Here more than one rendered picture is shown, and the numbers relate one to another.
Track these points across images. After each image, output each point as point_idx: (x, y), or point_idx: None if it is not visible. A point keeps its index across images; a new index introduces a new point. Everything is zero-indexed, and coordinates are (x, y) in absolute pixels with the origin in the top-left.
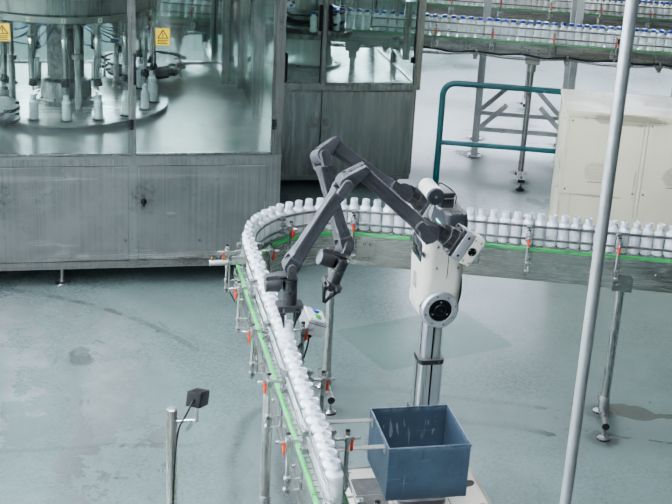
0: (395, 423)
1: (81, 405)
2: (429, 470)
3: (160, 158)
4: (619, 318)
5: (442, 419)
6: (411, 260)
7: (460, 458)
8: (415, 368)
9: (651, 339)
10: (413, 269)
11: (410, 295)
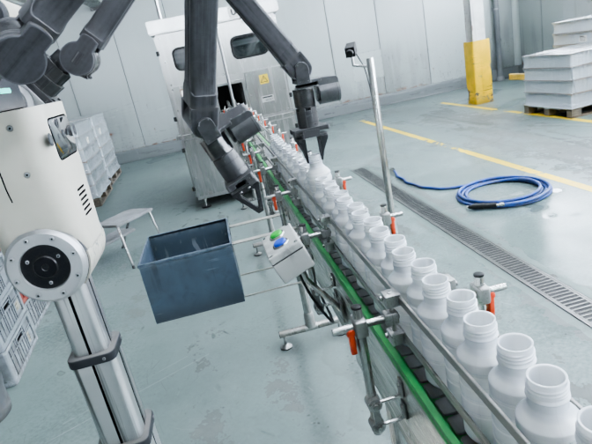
0: (205, 269)
1: None
2: (193, 251)
3: None
4: None
5: (149, 281)
6: (68, 182)
7: (160, 248)
8: (122, 368)
9: None
10: (77, 189)
11: (91, 250)
